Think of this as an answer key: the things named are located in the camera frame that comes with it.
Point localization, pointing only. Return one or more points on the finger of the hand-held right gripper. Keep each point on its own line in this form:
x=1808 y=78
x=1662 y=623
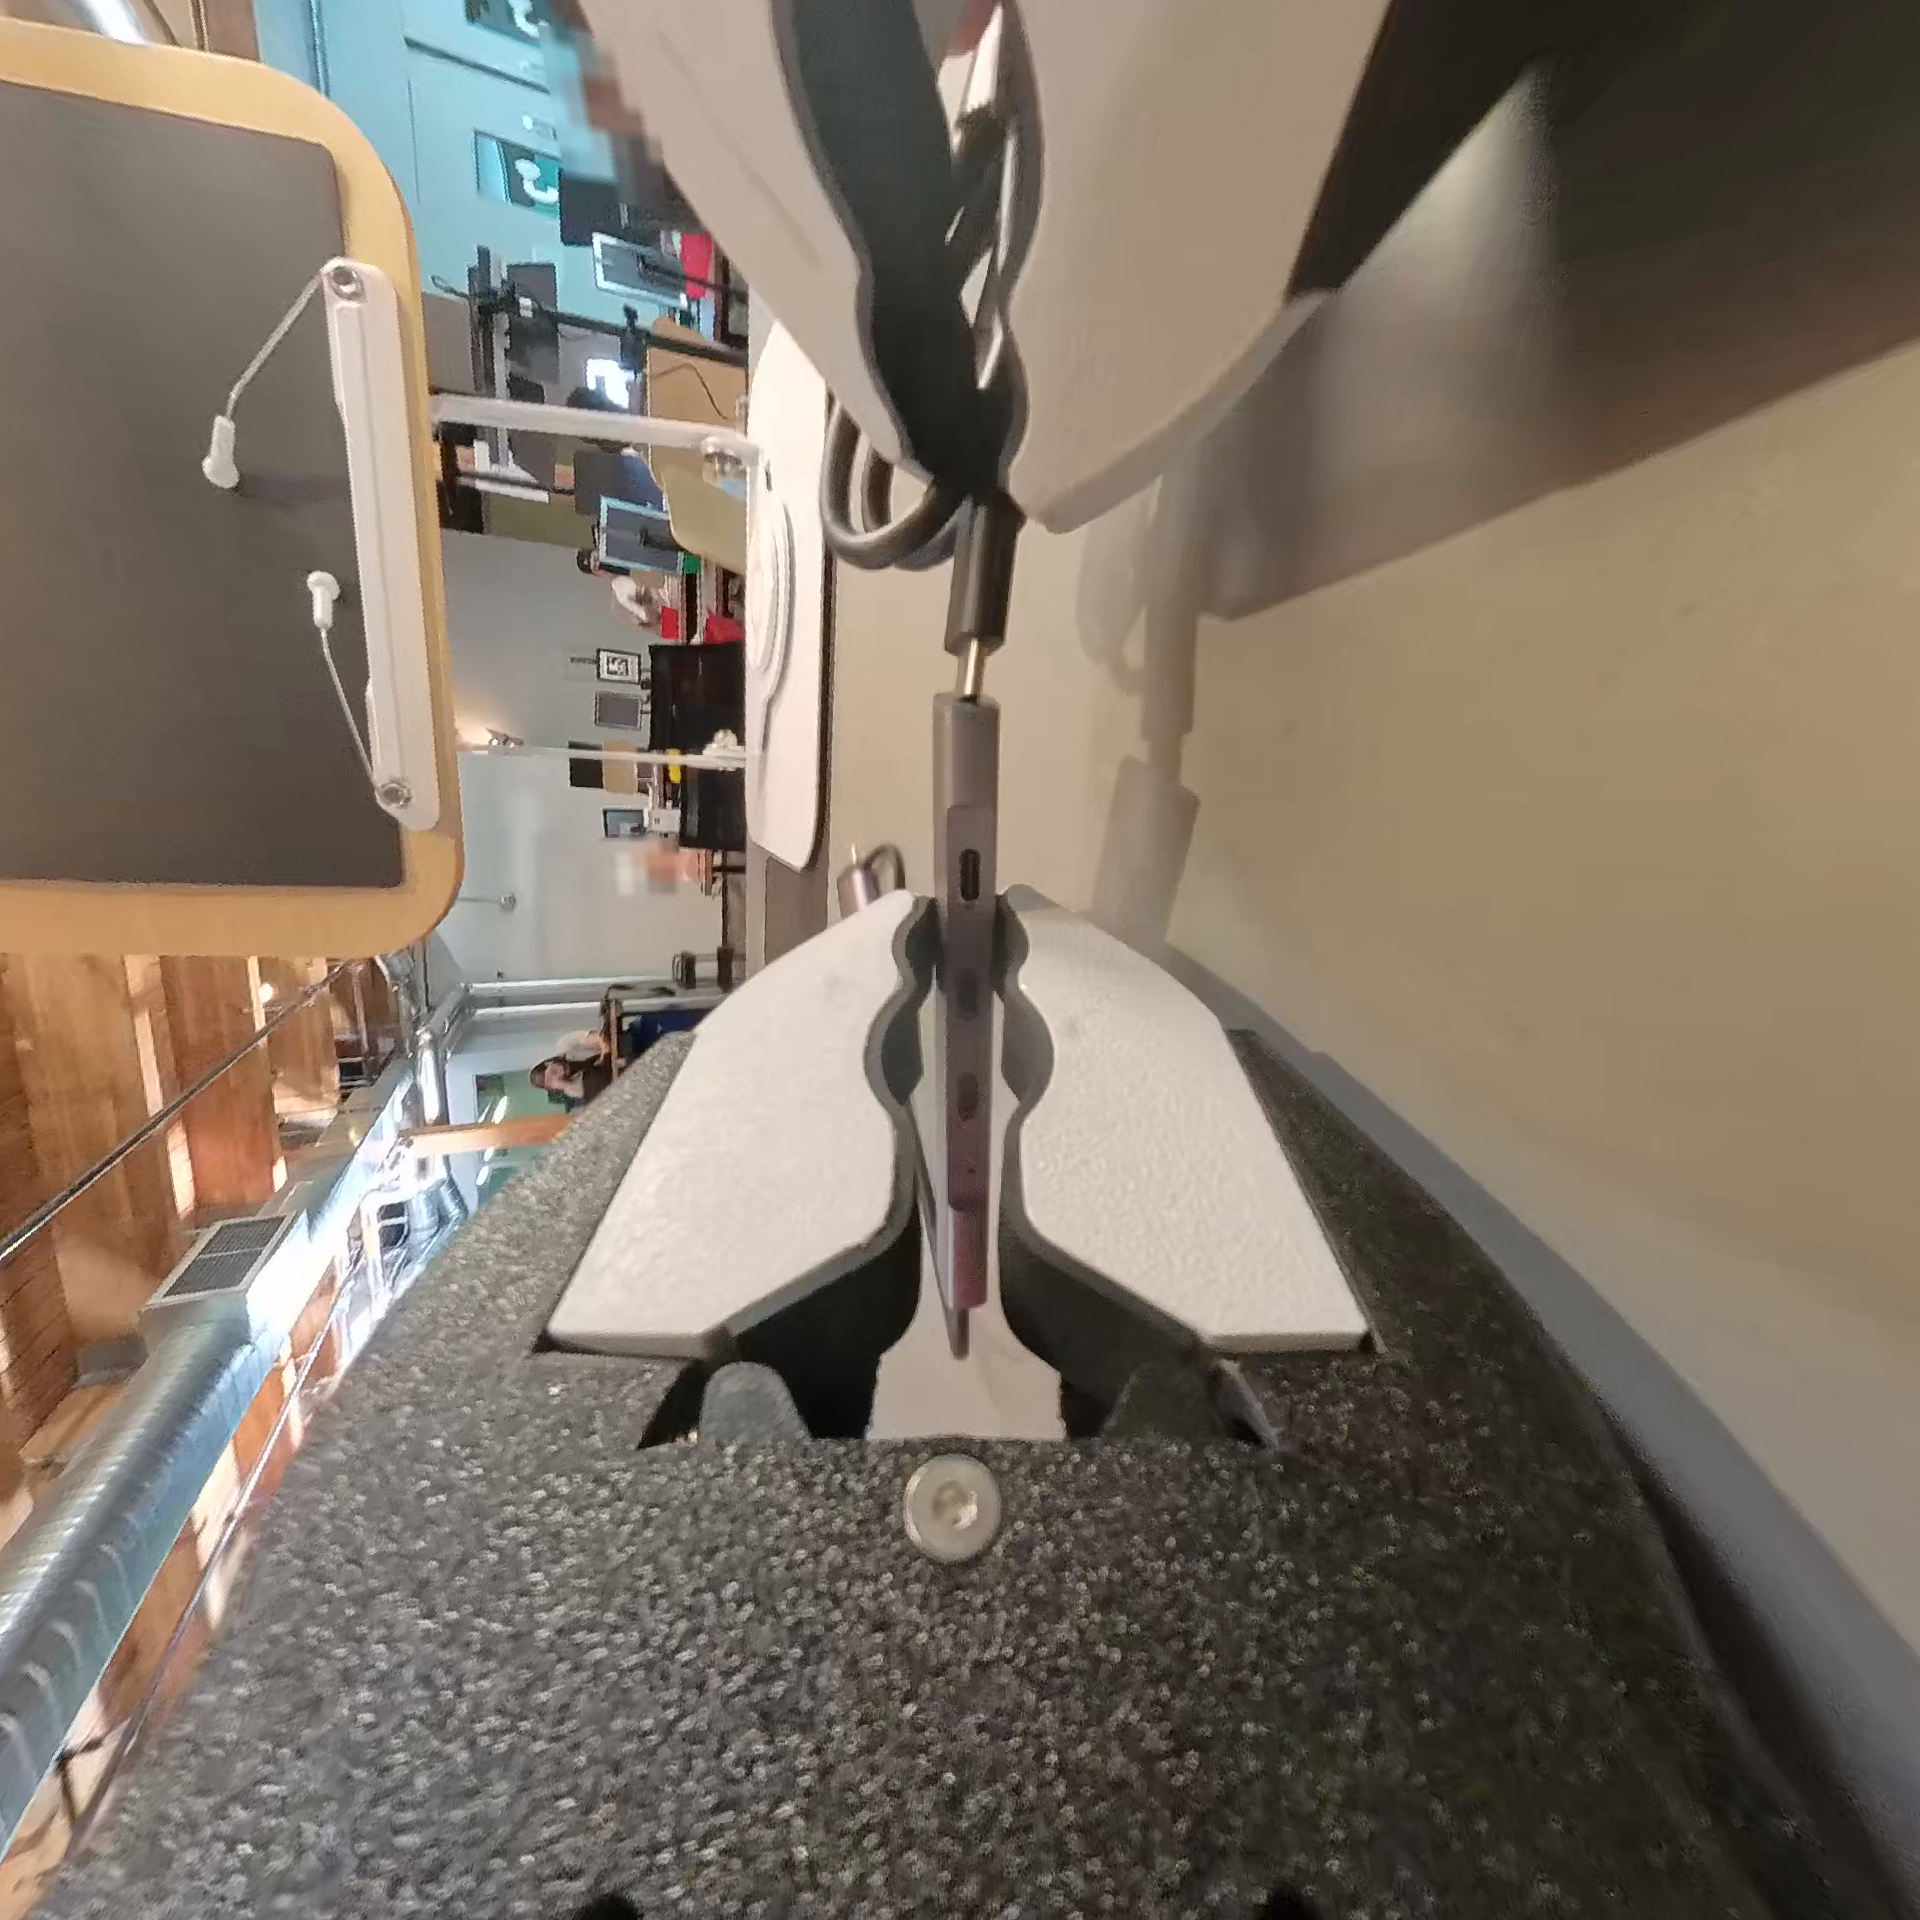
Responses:
x=737 y=123
x=1187 y=227

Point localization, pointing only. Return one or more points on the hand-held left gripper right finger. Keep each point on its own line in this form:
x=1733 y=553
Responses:
x=1187 y=1186

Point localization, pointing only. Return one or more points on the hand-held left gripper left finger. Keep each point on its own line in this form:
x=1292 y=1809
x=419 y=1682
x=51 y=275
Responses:
x=737 y=1186

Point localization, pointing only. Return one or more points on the beige chair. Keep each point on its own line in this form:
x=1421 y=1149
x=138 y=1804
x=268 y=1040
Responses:
x=699 y=447

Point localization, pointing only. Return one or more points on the black cabinet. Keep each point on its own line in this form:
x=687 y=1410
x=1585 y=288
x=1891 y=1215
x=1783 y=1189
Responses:
x=699 y=750

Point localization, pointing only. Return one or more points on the white stand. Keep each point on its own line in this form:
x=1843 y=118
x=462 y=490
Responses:
x=384 y=540

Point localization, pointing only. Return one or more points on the wooden rimmed black board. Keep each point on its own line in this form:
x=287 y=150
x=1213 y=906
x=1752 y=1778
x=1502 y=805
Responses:
x=164 y=525

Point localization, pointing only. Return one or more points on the silver ventilation duct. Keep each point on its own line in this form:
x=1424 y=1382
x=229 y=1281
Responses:
x=134 y=1502

